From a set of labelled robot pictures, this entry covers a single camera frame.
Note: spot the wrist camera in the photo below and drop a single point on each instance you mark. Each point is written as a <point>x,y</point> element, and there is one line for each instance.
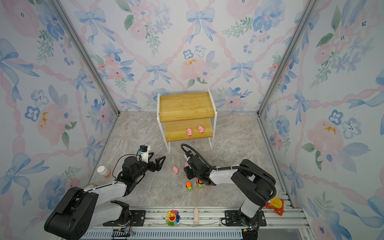
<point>142,150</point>
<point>189,154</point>

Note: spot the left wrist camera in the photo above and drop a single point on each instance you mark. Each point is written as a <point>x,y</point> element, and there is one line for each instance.
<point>142,150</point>

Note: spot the aluminium corner post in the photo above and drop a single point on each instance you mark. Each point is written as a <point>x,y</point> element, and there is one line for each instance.
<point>299,31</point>
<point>81,49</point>

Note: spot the aluminium corner post right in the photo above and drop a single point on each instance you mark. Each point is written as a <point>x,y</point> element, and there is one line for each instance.
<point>299,31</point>

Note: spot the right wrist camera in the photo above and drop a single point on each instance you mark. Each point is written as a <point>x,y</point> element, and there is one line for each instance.
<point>189,154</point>

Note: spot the pink block on rail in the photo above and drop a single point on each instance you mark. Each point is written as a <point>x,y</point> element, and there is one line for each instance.
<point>196,216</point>

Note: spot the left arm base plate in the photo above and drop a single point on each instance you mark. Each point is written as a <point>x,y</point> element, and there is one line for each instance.
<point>135,218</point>

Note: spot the orange green toy car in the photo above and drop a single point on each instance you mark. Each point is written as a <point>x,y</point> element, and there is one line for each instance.
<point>199,184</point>
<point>189,187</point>

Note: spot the orange green toy car right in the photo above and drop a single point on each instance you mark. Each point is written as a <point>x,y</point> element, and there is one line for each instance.
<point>199,184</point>

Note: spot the orange green toy car left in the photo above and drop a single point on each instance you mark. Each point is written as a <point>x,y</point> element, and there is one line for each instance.
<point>189,187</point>

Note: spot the rainbow smiling flower toy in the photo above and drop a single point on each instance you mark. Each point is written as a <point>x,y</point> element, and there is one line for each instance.
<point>172,218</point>

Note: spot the aluminium corner post left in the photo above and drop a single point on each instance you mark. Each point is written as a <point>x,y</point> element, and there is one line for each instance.
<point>81,49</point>

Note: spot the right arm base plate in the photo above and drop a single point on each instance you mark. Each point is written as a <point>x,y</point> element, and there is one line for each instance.
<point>238,219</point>

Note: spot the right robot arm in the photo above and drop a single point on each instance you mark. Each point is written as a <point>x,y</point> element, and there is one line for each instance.
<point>256,184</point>

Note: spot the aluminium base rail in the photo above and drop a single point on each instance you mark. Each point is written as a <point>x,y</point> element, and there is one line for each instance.
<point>293,225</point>

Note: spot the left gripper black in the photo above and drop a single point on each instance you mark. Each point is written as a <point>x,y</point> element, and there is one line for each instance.
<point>157,167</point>

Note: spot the red orange toy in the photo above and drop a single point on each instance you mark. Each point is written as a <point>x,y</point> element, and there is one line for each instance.
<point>277,205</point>

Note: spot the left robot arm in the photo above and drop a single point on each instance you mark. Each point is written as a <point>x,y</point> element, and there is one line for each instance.
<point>82,209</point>

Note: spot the white cap orange bottle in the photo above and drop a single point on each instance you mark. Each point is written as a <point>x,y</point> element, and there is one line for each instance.
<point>104,171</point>

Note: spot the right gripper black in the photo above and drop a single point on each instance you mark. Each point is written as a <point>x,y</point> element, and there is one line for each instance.
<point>187,172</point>

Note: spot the white wooden two-tier shelf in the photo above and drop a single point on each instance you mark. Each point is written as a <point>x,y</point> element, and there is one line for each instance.
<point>177,113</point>

